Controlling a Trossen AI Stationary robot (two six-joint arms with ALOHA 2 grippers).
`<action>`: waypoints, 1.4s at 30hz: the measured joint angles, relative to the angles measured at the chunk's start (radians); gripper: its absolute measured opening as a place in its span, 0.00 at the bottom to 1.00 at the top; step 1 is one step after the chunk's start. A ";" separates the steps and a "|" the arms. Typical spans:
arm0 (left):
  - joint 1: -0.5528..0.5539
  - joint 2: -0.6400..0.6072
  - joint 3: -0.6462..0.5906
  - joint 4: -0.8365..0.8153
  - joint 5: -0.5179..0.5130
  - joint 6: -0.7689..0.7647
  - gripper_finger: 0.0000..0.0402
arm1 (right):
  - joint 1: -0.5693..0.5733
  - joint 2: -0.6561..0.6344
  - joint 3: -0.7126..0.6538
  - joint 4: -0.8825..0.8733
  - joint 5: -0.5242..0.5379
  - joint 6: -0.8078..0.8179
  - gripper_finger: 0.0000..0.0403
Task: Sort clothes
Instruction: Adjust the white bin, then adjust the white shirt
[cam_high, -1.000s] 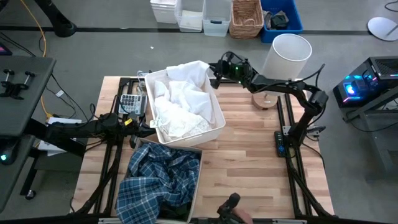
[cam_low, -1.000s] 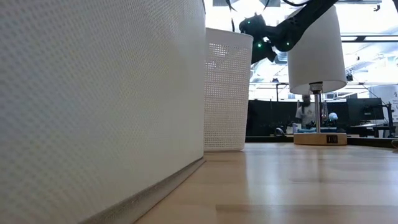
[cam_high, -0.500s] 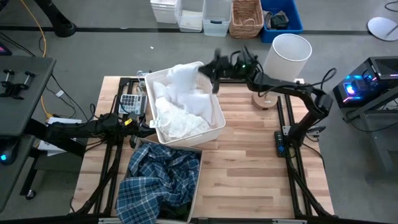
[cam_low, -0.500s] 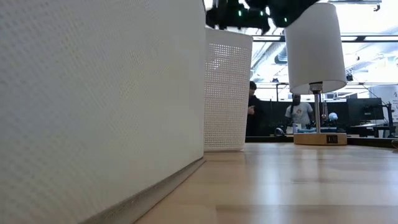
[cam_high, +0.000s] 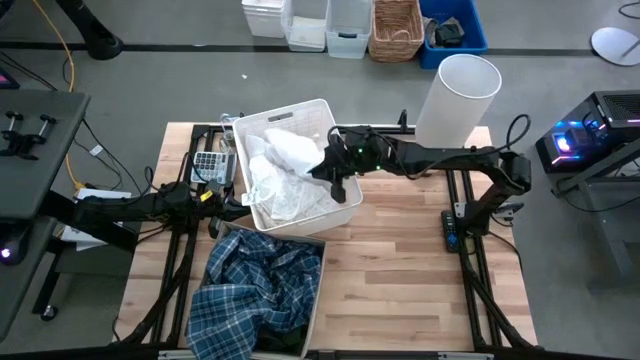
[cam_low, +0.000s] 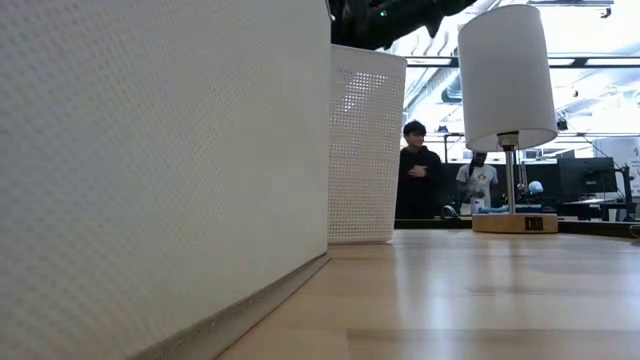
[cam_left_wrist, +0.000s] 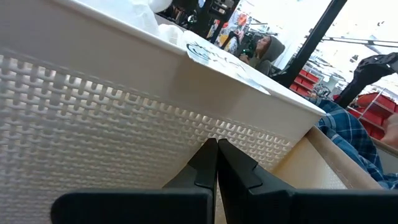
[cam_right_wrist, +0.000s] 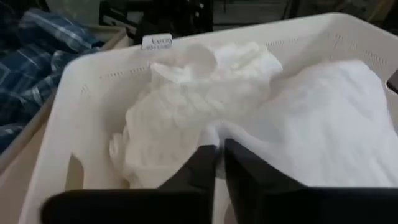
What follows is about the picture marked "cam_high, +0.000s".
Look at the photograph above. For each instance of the black remote control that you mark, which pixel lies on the black remote control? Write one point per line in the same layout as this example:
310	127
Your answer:
450	232

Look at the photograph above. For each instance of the blue plaid shirt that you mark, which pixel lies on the blue plaid shirt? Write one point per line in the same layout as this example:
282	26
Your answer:
250	290

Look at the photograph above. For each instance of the table lamp with white shade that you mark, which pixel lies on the table lamp with white shade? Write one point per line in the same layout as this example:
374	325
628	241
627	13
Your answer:
457	102

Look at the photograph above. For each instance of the blue plastic bin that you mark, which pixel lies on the blue plastic bin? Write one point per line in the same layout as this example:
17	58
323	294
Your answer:
475	30

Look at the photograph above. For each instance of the clear plastic bin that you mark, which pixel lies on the clear plastic bin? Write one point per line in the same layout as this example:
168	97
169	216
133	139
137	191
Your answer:
348	42
305	30

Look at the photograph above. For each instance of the grey desk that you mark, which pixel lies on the grey desk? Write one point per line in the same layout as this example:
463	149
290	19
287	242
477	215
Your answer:
45	175

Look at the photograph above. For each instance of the stacked white plastic bins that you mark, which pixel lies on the stacked white plastic bins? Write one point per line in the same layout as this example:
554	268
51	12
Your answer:
264	17

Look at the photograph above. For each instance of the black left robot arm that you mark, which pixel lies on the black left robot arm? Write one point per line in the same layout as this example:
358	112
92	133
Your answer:
135	207

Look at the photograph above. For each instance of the black clamp mount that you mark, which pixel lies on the black clamp mount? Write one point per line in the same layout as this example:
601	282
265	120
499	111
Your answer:
20	142

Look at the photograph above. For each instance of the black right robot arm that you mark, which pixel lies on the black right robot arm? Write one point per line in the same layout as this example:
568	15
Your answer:
450	157

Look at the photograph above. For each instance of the white power strip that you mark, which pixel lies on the white power strip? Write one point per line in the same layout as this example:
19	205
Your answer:
102	193

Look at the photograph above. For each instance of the grey calculator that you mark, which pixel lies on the grey calculator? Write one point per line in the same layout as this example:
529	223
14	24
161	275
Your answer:
210	167

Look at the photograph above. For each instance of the small black clamp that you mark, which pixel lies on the small black clamp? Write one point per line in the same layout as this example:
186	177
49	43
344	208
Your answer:
403	117

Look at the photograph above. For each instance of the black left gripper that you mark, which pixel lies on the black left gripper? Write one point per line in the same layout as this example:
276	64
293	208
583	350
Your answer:
215	210

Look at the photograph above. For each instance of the wicker basket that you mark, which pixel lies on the wicker basket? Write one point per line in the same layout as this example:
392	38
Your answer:
396	30

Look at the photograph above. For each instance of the round grey disc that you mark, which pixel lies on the round grey disc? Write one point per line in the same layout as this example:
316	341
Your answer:
615	46

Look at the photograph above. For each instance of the black device with blue light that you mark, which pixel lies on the black device with blue light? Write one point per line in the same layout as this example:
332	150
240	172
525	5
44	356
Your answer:
12	247

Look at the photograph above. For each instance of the white plastic basket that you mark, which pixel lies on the white plastic basket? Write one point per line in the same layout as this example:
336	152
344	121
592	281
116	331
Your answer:
300	112

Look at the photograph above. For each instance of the black aluminium frame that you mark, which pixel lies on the black aluminium frame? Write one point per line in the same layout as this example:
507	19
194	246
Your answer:
496	307

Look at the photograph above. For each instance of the white garment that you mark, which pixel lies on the white garment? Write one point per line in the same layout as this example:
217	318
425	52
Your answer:
285	170

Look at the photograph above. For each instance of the dark clothes in blue bin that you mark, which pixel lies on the dark clothes in blue bin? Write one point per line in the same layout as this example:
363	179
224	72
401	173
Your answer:
447	34

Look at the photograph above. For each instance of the black computer case with lights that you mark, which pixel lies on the black computer case with lights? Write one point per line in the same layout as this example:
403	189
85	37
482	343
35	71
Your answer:
595	135

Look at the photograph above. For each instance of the grey metal side table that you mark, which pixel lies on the grey metal side table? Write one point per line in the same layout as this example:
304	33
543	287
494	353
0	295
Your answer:
615	210

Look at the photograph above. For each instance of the black stand base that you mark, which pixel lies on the black stand base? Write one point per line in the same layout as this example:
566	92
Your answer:
97	42

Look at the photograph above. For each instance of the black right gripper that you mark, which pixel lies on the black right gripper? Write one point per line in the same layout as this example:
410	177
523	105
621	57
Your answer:
360	157

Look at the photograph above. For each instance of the beige fabric storage bin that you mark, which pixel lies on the beige fabric storage bin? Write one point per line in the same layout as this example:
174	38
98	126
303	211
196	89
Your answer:
314	300

